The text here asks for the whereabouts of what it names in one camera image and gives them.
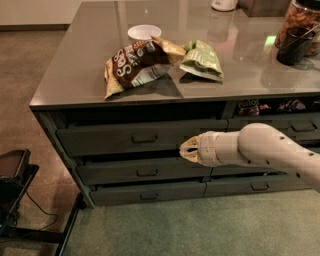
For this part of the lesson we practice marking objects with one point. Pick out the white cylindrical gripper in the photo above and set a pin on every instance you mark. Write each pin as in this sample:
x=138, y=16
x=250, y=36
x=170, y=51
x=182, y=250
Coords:
x=206, y=149

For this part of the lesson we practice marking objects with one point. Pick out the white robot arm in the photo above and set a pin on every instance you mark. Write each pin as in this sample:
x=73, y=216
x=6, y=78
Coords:
x=255, y=145

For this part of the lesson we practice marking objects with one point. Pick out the snack bags in drawer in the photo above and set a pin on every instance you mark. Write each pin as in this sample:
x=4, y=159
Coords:
x=254, y=107

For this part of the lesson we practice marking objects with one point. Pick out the grey drawer cabinet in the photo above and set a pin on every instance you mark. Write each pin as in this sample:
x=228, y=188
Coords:
x=154, y=101

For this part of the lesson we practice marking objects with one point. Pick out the green chip bag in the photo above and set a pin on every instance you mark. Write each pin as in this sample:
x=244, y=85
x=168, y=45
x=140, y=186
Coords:
x=201, y=60

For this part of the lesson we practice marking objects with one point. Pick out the brown chip bag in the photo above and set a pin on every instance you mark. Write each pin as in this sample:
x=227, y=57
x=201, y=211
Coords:
x=139, y=63

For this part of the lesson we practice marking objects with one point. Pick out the white container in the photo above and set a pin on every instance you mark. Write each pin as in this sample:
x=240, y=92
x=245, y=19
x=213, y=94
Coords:
x=224, y=5

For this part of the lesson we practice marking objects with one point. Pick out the black cup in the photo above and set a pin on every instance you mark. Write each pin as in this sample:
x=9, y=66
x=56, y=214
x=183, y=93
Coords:
x=294, y=46

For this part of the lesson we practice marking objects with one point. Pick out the glass jar of nuts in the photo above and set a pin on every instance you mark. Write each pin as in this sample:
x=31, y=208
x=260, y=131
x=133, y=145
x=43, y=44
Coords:
x=302, y=13

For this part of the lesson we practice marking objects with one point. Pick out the black metal stand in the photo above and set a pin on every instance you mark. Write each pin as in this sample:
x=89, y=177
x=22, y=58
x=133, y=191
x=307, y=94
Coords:
x=16, y=175

